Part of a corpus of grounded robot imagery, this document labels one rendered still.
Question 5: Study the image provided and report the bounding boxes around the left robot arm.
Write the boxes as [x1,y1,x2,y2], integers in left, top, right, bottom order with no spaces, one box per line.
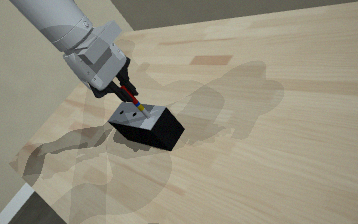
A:
[9,0,122,65]

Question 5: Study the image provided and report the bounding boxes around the black rectangular block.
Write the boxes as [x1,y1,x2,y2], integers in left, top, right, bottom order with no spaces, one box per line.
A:
[108,102,185,151]

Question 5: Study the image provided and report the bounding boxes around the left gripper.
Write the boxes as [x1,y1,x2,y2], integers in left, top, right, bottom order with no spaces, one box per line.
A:
[63,42,139,102]

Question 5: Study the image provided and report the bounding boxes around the red and grey striped pin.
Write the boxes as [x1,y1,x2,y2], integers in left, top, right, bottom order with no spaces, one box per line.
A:
[120,85,151,119]

